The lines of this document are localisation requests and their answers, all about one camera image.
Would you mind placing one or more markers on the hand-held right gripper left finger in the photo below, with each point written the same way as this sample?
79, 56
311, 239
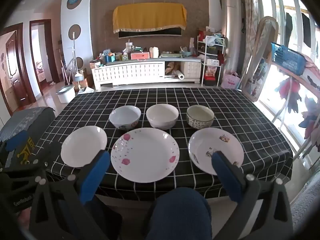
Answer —
96, 177

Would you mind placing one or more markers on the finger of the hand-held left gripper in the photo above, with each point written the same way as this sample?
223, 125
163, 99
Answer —
18, 140
22, 171

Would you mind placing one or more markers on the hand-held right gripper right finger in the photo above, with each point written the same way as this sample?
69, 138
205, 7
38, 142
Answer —
227, 177

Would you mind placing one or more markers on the plain white plate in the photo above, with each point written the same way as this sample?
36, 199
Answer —
82, 145

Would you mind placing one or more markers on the cartoon print plate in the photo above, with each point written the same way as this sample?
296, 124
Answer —
200, 147

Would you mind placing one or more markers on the pink floral plate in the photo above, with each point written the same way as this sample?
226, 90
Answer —
145, 155

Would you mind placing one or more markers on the white bowl with floral print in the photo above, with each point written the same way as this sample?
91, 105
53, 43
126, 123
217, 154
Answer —
125, 116

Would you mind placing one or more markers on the speckled pattern bowl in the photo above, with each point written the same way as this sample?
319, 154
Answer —
200, 115

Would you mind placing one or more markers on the plain white bowl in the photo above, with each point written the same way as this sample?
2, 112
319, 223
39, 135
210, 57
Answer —
162, 116

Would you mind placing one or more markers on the person's left leg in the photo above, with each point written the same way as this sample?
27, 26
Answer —
110, 225

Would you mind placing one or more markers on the person's leg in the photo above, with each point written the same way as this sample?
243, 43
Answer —
178, 212
110, 225

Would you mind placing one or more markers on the person's right leg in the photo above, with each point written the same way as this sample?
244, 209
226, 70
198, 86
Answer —
178, 212

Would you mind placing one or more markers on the white bucket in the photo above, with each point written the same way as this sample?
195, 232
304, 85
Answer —
65, 93

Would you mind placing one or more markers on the dark wooden door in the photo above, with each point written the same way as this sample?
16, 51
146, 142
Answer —
12, 67

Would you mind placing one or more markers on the white dustpan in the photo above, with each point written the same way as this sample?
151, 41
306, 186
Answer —
86, 90

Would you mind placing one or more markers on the grey textured cushion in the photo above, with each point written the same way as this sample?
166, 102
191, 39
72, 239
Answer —
305, 220

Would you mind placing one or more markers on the pink bag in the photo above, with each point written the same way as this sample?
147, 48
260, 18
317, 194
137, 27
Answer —
231, 81

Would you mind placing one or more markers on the black checked tablecloth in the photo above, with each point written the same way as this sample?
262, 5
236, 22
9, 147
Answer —
162, 96

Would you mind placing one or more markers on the white mop with pole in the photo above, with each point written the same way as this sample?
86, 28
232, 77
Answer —
74, 52

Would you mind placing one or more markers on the red hanging gloves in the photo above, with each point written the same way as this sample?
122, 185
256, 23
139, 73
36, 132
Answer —
287, 90

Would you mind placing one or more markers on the white television cabinet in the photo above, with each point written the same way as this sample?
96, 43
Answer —
130, 71

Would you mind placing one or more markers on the white paper roll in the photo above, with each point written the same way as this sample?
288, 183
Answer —
180, 75

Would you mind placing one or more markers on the clothes drying rack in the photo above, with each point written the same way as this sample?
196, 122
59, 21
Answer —
292, 73

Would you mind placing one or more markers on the white shelf rack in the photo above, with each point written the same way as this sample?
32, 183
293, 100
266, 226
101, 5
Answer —
211, 55

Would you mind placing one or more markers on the pink box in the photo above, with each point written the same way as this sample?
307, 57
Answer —
140, 55

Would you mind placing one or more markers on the blue plastic basket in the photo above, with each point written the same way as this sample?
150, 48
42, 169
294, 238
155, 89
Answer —
287, 58

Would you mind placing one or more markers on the glass jar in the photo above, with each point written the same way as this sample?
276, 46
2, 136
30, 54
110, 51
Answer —
129, 47

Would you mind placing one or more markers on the white jug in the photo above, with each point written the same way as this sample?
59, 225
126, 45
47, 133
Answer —
154, 52

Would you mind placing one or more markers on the silver tower air conditioner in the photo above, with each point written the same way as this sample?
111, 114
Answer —
231, 30

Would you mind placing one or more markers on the wooden framed mirror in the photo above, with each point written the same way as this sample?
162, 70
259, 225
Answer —
265, 30

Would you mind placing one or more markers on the black television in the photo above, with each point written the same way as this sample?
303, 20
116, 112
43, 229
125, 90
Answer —
150, 33

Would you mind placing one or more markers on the patterned curtain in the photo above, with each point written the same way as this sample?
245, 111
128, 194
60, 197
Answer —
250, 17

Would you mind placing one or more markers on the yellow cloth covered TV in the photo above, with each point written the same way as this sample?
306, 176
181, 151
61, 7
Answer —
150, 15

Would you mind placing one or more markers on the dark wooden door frame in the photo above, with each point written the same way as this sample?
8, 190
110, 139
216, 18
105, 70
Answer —
53, 55

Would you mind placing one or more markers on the small round wall decoration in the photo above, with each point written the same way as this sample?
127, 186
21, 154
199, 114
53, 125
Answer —
80, 62

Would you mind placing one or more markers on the round blue wall clock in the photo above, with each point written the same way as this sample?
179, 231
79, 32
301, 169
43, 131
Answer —
74, 0

